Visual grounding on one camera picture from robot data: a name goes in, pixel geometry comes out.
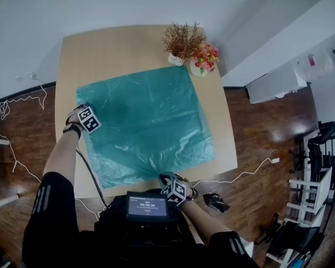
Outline clear water bottle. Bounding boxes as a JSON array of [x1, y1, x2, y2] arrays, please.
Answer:
[[294, 49, 334, 82]]

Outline person's right hand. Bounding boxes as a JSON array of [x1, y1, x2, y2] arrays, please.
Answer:
[[183, 176, 199, 202]]

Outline long white floor cable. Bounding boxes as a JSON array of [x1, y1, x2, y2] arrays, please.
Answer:
[[0, 73, 107, 221]]

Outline black chest-mounted screen device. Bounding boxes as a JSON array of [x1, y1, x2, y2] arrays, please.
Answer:
[[125, 191, 170, 223]]

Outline brown dried plant white pot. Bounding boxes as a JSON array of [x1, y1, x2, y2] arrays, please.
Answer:
[[161, 21, 208, 66]]

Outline black wristwatch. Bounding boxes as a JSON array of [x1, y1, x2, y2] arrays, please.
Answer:
[[62, 123, 82, 138]]

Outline teal plastic bag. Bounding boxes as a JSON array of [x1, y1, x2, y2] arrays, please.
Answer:
[[75, 65, 217, 190]]

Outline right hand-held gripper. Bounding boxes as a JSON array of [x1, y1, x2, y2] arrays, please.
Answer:
[[159, 171, 198, 207]]

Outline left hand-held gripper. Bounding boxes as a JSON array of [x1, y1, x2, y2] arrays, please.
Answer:
[[72, 103, 102, 135]]

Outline person's right forearm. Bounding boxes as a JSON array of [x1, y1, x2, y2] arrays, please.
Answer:
[[180, 198, 233, 238]]

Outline white cable with adapter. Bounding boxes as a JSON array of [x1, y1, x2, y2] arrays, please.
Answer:
[[192, 157, 280, 187]]

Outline white wall socket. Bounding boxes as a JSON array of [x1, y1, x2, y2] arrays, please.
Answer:
[[14, 71, 39, 82]]

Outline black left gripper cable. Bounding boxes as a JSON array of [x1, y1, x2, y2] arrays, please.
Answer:
[[75, 149, 110, 209]]

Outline white cabinet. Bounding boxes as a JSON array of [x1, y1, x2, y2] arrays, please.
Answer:
[[245, 63, 308, 104]]

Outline black metal stand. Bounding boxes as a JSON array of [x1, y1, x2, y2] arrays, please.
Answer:
[[289, 118, 335, 195]]

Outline white slatted rack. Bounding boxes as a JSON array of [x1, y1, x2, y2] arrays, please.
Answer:
[[265, 166, 334, 267]]

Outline person's left hand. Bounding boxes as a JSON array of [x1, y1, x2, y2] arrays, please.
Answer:
[[65, 107, 83, 132]]

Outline person's left forearm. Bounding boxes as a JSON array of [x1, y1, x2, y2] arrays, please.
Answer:
[[42, 132, 80, 184]]

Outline colourful flowers in pale pot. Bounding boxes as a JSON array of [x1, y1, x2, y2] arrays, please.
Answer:
[[189, 45, 220, 78]]

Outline person in dark clothes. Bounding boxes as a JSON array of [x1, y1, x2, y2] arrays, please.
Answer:
[[21, 171, 260, 268]]

